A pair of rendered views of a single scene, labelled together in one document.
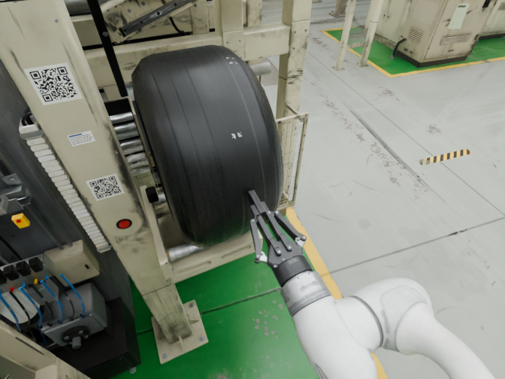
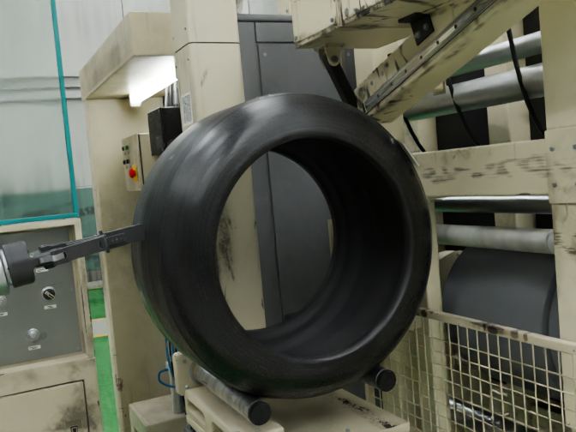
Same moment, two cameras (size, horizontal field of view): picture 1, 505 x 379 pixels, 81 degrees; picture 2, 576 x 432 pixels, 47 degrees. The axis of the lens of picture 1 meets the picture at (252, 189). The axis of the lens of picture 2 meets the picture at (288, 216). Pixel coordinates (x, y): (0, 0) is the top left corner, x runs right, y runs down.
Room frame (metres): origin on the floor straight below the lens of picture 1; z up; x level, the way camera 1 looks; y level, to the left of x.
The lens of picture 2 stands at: (0.76, -1.21, 1.33)
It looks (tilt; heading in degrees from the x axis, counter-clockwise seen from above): 4 degrees down; 89
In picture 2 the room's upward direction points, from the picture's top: 5 degrees counter-clockwise
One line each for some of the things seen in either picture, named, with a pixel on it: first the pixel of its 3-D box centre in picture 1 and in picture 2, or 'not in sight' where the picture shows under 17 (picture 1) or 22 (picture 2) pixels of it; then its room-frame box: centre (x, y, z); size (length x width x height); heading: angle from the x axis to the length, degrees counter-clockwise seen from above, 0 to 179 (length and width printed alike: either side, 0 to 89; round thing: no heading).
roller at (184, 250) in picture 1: (214, 238); (227, 389); (0.62, 0.14, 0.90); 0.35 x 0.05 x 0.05; 114
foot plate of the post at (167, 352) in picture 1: (178, 328); not in sight; (0.62, 0.42, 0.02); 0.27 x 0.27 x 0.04; 24
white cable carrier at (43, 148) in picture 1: (76, 195); not in sight; (0.56, 0.49, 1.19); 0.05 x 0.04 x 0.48; 24
